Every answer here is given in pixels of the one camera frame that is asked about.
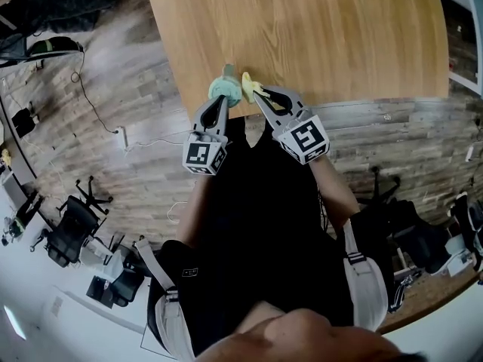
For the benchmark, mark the person's right forearm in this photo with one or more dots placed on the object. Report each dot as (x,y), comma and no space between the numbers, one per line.
(336,194)

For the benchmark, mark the person's head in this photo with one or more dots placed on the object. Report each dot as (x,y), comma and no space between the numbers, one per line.
(302,334)

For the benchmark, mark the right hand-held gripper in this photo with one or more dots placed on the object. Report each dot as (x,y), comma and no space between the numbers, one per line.
(305,138)

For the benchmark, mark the person's black outfit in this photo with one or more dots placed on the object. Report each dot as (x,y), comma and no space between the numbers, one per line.
(264,221)

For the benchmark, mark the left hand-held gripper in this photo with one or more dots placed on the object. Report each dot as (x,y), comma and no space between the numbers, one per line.
(200,153)

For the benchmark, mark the yellow toy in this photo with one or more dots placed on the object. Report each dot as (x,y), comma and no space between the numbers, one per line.
(5,157)

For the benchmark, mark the light green plastic bottle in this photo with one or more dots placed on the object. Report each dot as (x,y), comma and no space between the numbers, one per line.
(224,89)

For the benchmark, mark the dark grey table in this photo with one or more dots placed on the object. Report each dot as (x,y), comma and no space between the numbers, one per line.
(19,179)

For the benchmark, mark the navy white striped bag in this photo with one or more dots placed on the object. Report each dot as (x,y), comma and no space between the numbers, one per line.
(400,294)

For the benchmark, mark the white metal frame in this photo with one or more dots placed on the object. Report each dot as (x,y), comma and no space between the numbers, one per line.
(476,21)

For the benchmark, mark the black and green bag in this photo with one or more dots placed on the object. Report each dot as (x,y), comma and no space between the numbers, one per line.
(56,45)

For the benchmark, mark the person's left forearm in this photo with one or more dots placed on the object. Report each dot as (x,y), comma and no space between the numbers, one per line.
(192,213)

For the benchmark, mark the white power strip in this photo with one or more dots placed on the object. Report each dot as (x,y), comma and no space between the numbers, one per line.
(469,153)
(121,136)

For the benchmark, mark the black floor box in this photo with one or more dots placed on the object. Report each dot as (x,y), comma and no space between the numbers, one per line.
(22,122)

